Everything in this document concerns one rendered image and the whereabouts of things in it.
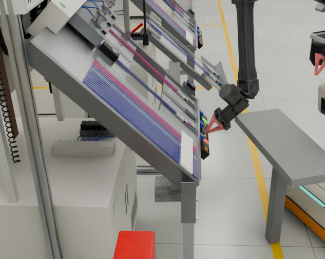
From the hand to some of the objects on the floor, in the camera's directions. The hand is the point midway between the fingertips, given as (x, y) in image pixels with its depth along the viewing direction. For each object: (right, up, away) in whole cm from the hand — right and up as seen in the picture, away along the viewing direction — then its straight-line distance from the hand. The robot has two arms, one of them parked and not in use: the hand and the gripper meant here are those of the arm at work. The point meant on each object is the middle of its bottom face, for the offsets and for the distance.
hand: (208, 130), depth 183 cm
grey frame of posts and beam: (-32, -65, +34) cm, 80 cm away
